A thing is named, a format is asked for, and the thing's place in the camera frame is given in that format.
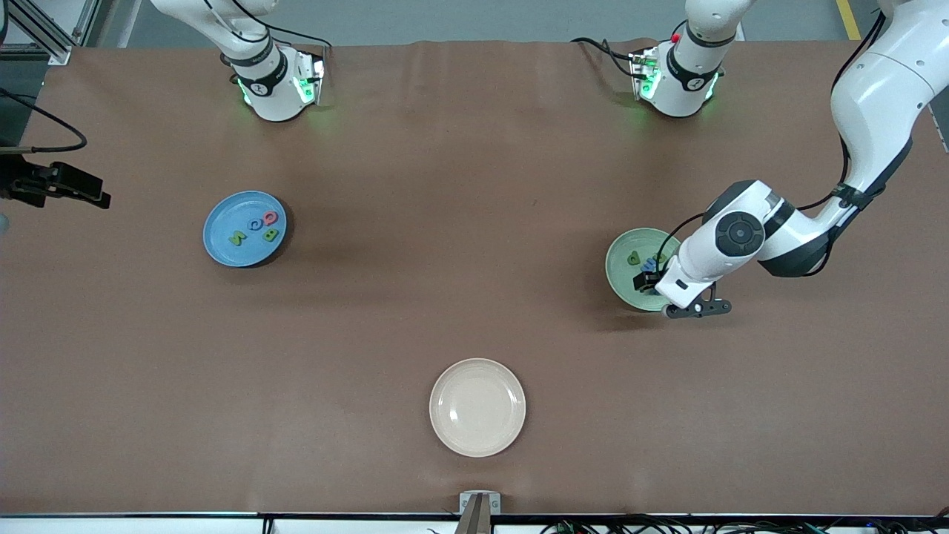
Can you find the beige plate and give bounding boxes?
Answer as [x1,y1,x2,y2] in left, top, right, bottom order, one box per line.
[429,357,527,458]

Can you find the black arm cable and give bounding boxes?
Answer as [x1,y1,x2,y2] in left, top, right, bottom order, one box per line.
[655,7,890,277]
[0,88,89,154]

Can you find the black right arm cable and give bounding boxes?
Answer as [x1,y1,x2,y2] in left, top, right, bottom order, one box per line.
[0,88,89,154]

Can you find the black left base cables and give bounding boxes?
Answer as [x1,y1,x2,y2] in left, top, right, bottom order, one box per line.
[570,36,647,81]

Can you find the brown table mat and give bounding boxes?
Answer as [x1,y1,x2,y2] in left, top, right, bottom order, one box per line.
[0,39,949,518]

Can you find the black right base cable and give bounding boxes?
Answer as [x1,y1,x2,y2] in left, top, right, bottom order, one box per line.
[222,0,332,51]

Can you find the green plate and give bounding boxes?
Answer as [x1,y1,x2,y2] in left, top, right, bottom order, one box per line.
[605,228,690,313]

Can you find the grey metal camera bracket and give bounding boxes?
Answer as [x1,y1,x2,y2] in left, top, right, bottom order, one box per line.
[456,490,502,534]

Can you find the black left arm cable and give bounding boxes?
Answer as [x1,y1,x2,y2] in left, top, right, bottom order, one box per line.
[655,7,890,277]

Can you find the blue plate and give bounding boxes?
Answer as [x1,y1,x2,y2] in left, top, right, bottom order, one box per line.
[202,191,288,268]

